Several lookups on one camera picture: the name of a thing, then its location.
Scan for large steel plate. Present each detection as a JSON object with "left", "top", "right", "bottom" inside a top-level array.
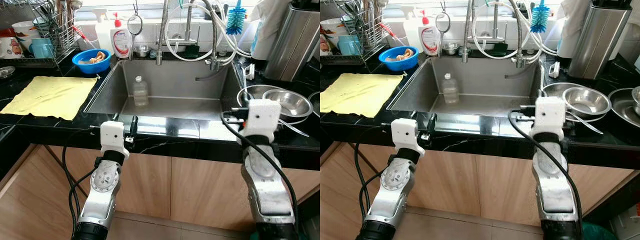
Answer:
[
  {"left": 541, "top": 82, "right": 612, "bottom": 121},
  {"left": 237, "top": 84, "right": 314, "bottom": 126}
]

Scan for small round mesh strainer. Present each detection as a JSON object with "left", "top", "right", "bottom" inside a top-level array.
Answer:
[
  {"left": 127, "top": 1, "right": 145, "bottom": 60},
  {"left": 434, "top": 0, "right": 453, "bottom": 57}
]

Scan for wooden cabinet door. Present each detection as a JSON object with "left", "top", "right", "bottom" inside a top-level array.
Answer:
[
  {"left": 475, "top": 154, "right": 637, "bottom": 227},
  {"left": 46, "top": 144, "right": 174, "bottom": 222},
  {"left": 170, "top": 155, "right": 320, "bottom": 233},
  {"left": 344, "top": 144, "right": 481, "bottom": 222}
]

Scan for steel tumbler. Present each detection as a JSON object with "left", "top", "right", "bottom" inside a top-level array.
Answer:
[{"left": 630, "top": 85, "right": 640, "bottom": 117}]

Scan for teal mug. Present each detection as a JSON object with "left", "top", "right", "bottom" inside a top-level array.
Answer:
[
  {"left": 337, "top": 35, "right": 364, "bottom": 57},
  {"left": 28, "top": 38, "right": 55, "bottom": 60}
]

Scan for stainless steel sink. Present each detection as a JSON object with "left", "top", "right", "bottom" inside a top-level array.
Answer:
[
  {"left": 387, "top": 55, "right": 551, "bottom": 120},
  {"left": 83, "top": 57, "right": 250, "bottom": 122}
]

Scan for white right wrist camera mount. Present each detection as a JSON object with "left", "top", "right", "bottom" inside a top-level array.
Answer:
[
  {"left": 530, "top": 96, "right": 568, "bottom": 141},
  {"left": 244, "top": 99, "right": 282, "bottom": 144}
]

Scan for wooden cabinet side panel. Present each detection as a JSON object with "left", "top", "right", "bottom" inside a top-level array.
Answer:
[
  {"left": 320, "top": 142, "right": 372, "bottom": 240},
  {"left": 0, "top": 143, "right": 77, "bottom": 240}
]

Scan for grey storage box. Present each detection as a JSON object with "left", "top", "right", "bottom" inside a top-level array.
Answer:
[{"left": 607, "top": 202, "right": 640, "bottom": 240}]

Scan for wire dish rack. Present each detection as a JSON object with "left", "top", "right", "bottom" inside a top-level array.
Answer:
[
  {"left": 0, "top": 0, "right": 84, "bottom": 69},
  {"left": 320, "top": 0, "right": 389, "bottom": 66}
]

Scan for steel spoon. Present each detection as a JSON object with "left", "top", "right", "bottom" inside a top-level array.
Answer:
[
  {"left": 567, "top": 112, "right": 605, "bottom": 135},
  {"left": 278, "top": 118, "right": 311, "bottom": 138}
]

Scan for white dish soap bottle red cap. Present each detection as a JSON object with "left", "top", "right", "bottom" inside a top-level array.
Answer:
[
  {"left": 418, "top": 10, "right": 442, "bottom": 57},
  {"left": 110, "top": 12, "right": 134, "bottom": 60}
]

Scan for steel plate with cup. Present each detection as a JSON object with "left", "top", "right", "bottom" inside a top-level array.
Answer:
[
  {"left": 307, "top": 91, "right": 320, "bottom": 117},
  {"left": 608, "top": 87, "right": 640, "bottom": 129}
]

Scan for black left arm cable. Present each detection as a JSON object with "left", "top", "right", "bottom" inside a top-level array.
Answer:
[
  {"left": 61, "top": 125, "right": 103, "bottom": 236},
  {"left": 353, "top": 123, "right": 397, "bottom": 227}
]

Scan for steel tap with crossbar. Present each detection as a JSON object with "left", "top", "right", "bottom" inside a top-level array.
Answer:
[
  {"left": 162, "top": 0, "right": 201, "bottom": 49},
  {"left": 469, "top": 0, "right": 509, "bottom": 46}
]

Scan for white water hose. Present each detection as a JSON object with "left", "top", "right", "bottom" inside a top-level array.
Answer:
[
  {"left": 472, "top": 1, "right": 560, "bottom": 62},
  {"left": 164, "top": 2, "right": 254, "bottom": 64}
]

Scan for white pump bottle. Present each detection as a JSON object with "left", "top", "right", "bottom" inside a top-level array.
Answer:
[
  {"left": 93, "top": 8, "right": 115, "bottom": 51},
  {"left": 402, "top": 6, "right": 424, "bottom": 49}
]

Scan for steel knife block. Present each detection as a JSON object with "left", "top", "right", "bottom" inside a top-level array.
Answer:
[
  {"left": 568, "top": 2, "right": 633, "bottom": 81},
  {"left": 263, "top": 2, "right": 320, "bottom": 83}
]

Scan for blue bottle brush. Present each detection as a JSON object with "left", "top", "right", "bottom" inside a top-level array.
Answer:
[
  {"left": 530, "top": 0, "right": 552, "bottom": 34},
  {"left": 225, "top": 0, "right": 248, "bottom": 36}
]

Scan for blue plastic bowl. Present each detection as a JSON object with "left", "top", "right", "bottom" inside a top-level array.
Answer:
[
  {"left": 72, "top": 48, "right": 113, "bottom": 75},
  {"left": 378, "top": 46, "right": 420, "bottom": 73}
]

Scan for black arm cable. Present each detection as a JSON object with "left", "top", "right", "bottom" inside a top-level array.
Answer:
[
  {"left": 61, "top": 125, "right": 103, "bottom": 236},
  {"left": 353, "top": 123, "right": 397, "bottom": 227},
  {"left": 507, "top": 109, "right": 584, "bottom": 233},
  {"left": 220, "top": 111, "right": 300, "bottom": 236}
]

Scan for steel bowl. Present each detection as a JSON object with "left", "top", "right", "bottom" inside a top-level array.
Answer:
[
  {"left": 563, "top": 87, "right": 612, "bottom": 117},
  {"left": 262, "top": 89, "right": 314, "bottom": 120}
]

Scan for yellow cleaning cloth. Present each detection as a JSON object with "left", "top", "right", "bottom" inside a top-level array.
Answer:
[
  {"left": 320, "top": 73, "right": 404, "bottom": 119},
  {"left": 0, "top": 76, "right": 100, "bottom": 121}
]

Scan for white container blue label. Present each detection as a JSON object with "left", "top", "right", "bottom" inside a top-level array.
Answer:
[
  {"left": 249, "top": 0, "right": 294, "bottom": 61},
  {"left": 556, "top": 0, "right": 596, "bottom": 60}
]

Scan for red handled brush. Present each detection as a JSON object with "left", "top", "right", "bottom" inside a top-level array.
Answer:
[
  {"left": 378, "top": 21, "right": 401, "bottom": 42},
  {"left": 74, "top": 24, "right": 94, "bottom": 44}
]

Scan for clear plastic bottle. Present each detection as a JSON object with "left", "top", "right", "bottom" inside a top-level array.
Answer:
[
  {"left": 442, "top": 73, "right": 460, "bottom": 104},
  {"left": 133, "top": 75, "right": 150, "bottom": 107}
]

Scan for white mug cartoon print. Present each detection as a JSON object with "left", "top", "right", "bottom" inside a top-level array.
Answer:
[
  {"left": 0, "top": 27, "right": 24, "bottom": 60},
  {"left": 320, "top": 33, "right": 334, "bottom": 57}
]

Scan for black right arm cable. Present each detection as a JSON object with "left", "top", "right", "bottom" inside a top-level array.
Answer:
[
  {"left": 220, "top": 111, "right": 300, "bottom": 236},
  {"left": 507, "top": 109, "right": 584, "bottom": 233}
]

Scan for orange food scraps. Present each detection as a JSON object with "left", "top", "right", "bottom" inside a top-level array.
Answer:
[
  {"left": 388, "top": 48, "right": 415, "bottom": 62},
  {"left": 81, "top": 50, "right": 107, "bottom": 65}
]

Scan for dark green sponge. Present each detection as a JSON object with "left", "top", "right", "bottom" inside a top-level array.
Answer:
[
  {"left": 179, "top": 43, "right": 201, "bottom": 60},
  {"left": 487, "top": 42, "right": 509, "bottom": 57}
]

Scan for steel spring neck faucet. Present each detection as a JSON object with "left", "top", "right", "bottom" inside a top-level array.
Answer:
[
  {"left": 460, "top": 0, "right": 544, "bottom": 80},
  {"left": 155, "top": 0, "right": 236, "bottom": 82}
]

